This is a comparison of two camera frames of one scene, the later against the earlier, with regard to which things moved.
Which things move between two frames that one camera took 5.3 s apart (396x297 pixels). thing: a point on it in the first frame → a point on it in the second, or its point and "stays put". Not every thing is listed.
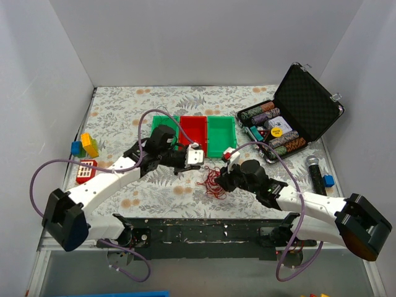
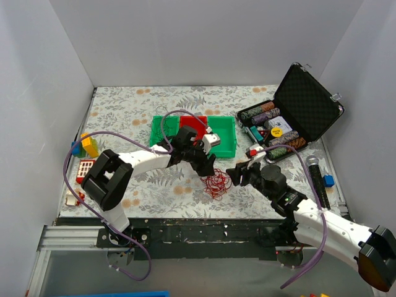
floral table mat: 119,117 stays put
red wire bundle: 211,187 stays put
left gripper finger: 176,170 → 205,166
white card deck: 280,122 stays put
